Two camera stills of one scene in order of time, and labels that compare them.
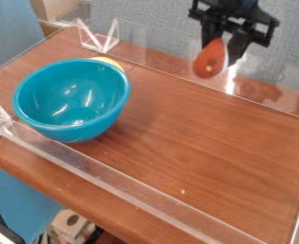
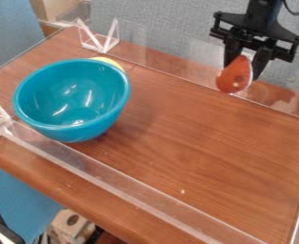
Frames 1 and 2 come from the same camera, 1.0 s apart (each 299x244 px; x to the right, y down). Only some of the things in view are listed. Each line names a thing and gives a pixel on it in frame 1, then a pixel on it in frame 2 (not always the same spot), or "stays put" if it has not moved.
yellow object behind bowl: x=105 y=59 stays put
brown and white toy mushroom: x=211 y=59 to x=233 y=76
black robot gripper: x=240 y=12 to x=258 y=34
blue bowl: x=72 y=97 stays put
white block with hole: x=69 y=229 stays put
